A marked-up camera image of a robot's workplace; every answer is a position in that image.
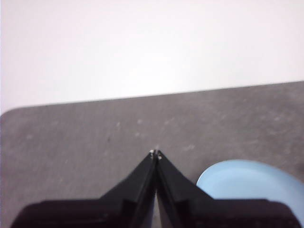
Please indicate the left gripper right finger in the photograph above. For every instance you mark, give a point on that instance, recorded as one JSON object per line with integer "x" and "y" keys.
{"x": 213, "y": 213}

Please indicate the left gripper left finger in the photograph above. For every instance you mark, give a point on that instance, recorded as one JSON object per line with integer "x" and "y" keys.
{"x": 107, "y": 211}

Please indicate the light blue round plate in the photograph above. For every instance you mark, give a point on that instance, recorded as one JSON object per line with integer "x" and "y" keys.
{"x": 242, "y": 180}

